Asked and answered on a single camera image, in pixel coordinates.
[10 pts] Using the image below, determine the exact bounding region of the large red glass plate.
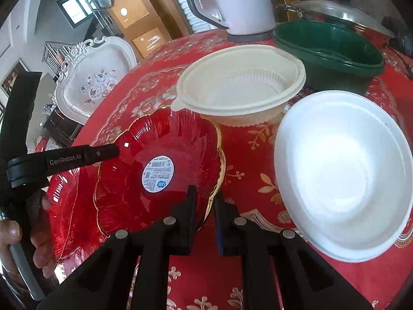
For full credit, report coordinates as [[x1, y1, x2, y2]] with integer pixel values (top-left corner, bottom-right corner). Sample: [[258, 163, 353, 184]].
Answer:
[[47, 165, 106, 263]]

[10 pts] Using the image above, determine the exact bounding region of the white foam bowl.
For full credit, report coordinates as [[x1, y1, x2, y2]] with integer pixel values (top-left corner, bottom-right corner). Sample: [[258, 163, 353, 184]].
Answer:
[[274, 90, 412, 262]]

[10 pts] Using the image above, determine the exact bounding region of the small red glass plate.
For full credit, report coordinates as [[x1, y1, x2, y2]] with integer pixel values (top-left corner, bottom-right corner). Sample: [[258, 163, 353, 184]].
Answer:
[[94, 106, 226, 236]]

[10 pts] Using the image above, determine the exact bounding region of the green plastic bowl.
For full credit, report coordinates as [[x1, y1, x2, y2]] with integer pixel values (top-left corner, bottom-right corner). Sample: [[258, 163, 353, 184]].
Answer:
[[272, 20, 385, 95]]

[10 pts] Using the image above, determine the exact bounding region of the dark wooden sideboard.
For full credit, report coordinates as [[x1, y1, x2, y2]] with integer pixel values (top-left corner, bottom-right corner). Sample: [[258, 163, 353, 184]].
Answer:
[[44, 108, 83, 147]]

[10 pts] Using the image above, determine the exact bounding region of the white ornate floral chair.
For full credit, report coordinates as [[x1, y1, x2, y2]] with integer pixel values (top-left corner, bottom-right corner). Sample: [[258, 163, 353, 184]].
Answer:
[[54, 36, 137, 125]]

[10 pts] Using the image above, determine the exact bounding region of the cream plastic bowl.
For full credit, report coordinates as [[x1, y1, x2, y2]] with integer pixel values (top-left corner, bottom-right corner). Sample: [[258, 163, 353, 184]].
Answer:
[[171, 45, 306, 127]]

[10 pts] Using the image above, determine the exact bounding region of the steel pot with lid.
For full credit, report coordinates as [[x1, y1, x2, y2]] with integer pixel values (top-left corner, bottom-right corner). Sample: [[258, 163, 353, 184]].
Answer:
[[276, 0, 394, 38]]

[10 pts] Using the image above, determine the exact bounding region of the white electric kettle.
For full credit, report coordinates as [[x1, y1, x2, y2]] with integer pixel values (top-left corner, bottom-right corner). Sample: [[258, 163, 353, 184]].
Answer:
[[186, 0, 276, 43]]

